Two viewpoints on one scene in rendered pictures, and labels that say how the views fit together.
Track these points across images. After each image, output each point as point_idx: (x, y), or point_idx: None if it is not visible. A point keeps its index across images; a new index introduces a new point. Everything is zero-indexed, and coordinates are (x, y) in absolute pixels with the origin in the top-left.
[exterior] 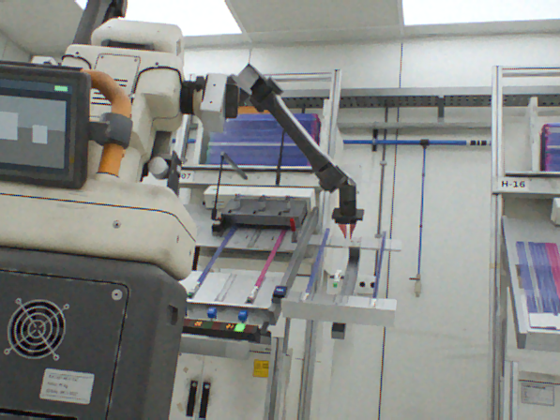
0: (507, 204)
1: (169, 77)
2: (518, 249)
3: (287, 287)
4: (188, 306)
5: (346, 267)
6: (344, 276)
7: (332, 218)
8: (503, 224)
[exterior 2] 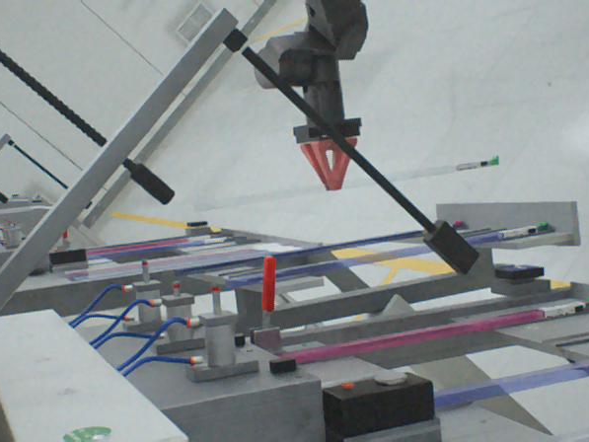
0: None
1: None
2: (109, 275)
3: (495, 270)
4: None
5: (316, 302)
6: (348, 296)
7: (361, 123)
8: (14, 292)
